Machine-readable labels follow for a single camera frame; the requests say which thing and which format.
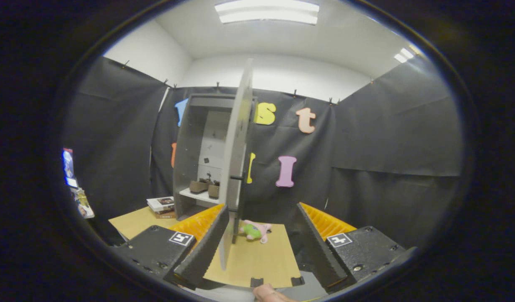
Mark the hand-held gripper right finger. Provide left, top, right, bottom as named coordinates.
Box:
left=296, top=202, right=418, bottom=294

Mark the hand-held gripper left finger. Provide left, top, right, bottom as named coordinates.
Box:
left=111, top=203, right=230, bottom=291

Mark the grey shoe cabinet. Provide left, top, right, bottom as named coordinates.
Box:
left=173, top=93, right=258, bottom=221

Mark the white shoe cabinet door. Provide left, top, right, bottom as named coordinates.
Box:
left=219, top=58, right=254, bottom=271

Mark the pink and green plush toy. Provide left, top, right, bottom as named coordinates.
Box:
left=239, top=219, right=272, bottom=244

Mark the white book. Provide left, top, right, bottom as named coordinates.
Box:
left=147, top=196, right=175, bottom=213

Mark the black backdrop cloth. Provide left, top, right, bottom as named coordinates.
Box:
left=60, top=55, right=465, bottom=252

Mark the yellow and white package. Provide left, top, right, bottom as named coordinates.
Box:
left=73, top=187, right=95, bottom=219

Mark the blue and white package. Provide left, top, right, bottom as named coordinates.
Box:
left=63, top=148, right=79, bottom=188

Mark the small ceiling light panel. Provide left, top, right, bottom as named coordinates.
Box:
left=393, top=47, right=415, bottom=64

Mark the large ceiling light panel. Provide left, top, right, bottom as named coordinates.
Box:
left=215, top=0, right=321, bottom=25

